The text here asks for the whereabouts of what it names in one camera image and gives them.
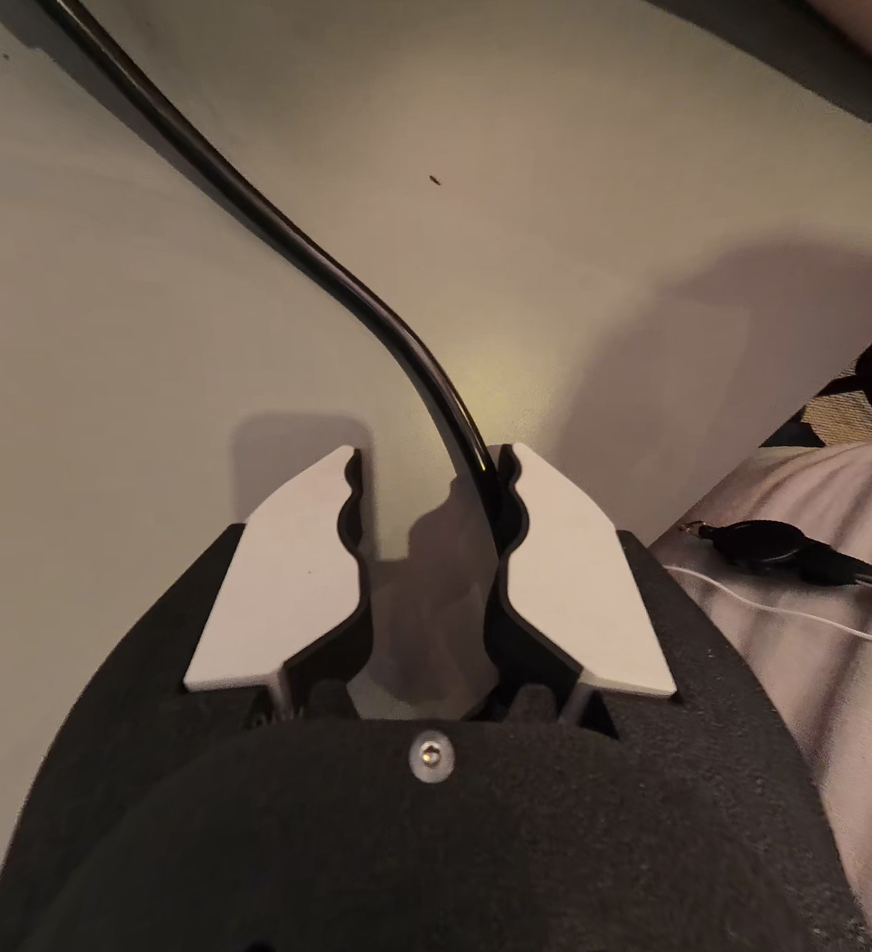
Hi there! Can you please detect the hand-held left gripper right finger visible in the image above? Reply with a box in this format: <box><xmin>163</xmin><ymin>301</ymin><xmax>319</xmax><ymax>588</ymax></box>
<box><xmin>484</xmin><ymin>442</ymin><xmax>679</xmax><ymax>700</ymax></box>

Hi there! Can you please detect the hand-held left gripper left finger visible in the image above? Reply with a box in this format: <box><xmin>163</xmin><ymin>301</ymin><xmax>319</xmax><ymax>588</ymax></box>
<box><xmin>183</xmin><ymin>445</ymin><xmax>375</xmax><ymax>696</ymax></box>

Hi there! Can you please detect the black power cord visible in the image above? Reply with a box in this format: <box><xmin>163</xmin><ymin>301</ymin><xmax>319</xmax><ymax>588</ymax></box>
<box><xmin>34</xmin><ymin>0</ymin><xmax>507</xmax><ymax>557</ymax></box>

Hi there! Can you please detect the black retractable badge reel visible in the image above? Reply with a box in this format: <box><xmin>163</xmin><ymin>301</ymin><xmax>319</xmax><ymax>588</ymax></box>
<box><xmin>680</xmin><ymin>519</ymin><xmax>872</xmax><ymax>591</ymax></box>

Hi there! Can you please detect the thin white cable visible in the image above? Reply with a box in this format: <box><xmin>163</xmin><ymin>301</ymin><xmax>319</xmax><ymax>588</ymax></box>
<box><xmin>663</xmin><ymin>565</ymin><xmax>872</xmax><ymax>650</ymax></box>

